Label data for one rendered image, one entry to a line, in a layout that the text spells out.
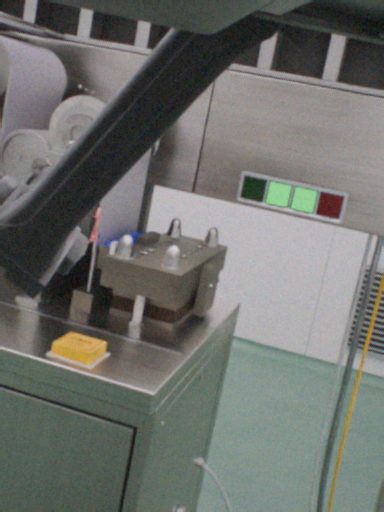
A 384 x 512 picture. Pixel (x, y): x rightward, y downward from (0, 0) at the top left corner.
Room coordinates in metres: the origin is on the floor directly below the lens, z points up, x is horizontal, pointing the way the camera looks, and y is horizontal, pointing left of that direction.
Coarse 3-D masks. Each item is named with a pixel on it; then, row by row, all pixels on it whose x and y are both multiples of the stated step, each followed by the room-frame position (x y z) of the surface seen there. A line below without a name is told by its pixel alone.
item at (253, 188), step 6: (246, 180) 1.59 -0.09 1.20; (252, 180) 1.59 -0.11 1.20; (258, 180) 1.59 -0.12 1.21; (264, 180) 1.58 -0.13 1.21; (246, 186) 1.59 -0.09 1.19; (252, 186) 1.59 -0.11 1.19; (258, 186) 1.59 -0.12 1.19; (264, 186) 1.58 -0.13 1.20; (246, 192) 1.59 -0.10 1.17; (252, 192) 1.59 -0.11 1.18; (258, 192) 1.59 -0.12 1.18; (252, 198) 1.59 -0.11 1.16; (258, 198) 1.58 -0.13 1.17
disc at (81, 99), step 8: (80, 96) 1.35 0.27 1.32; (88, 96) 1.35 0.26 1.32; (64, 104) 1.36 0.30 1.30; (72, 104) 1.35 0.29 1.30; (88, 104) 1.35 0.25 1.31; (96, 104) 1.34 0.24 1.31; (104, 104) 1.34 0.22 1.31; (56, 112) 1.36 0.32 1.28; (56, 120) 1.36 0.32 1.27; (56, 144) 1.36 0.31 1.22
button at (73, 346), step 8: (64, 336) 1.09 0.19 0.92; (72, 336) 1.10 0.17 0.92; (80, 336) 1.11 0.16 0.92; (88, 336) 1.12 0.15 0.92; (56, 344) 1.06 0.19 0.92; (64, 344) 1.06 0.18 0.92; (72, 344) 1.07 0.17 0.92; (80, 344) 1.07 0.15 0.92; (88, 344) 1.08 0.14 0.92; (96, 344) 1.09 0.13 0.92; (104, 344) 1.10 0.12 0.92; (56, 352) 1.06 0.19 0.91; (64, 352) 1.05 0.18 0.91; (72, 352) 1.05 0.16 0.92; (80, 352) 1.05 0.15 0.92; (88, 352) 1.05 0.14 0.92; (96, 352) 1.07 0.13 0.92; (104, 352) 1.11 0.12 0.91; (72, 360) 1.05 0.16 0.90; (80, 360) 1.05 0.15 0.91; (88, 360) 1.04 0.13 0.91
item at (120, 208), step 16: (144, 160) 1.53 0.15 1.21; (128, 176) 1.45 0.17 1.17; (144, 176) 1.55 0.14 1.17; (112, 192) 1.38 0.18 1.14; (128, 192) 1.47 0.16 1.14; (112, 208) 1.39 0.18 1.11; (128, 208) 1.49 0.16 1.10; (112, 224) 1.41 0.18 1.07; (128, 224) 1.50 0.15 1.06; (96, 240) 1.34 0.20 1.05; (112, 240) 1.42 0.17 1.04
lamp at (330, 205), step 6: (324, 198) 1.55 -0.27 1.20; (330, 198) 1.55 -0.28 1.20; (336, 198) 1.54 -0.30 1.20; (342, 198) 1.54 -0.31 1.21; (318, 204) 1.55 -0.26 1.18; (324, 204) 1.55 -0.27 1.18; (330, 204) 1.55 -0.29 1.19; (336, 204) 1.54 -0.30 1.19; (318, 210) 1.55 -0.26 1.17; (324, 210) 1.55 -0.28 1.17; (330, 210) 1.54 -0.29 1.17; (336, 210) 1.54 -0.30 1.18; (330, 216) 1.54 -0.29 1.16; (336, 216) 1.54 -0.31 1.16
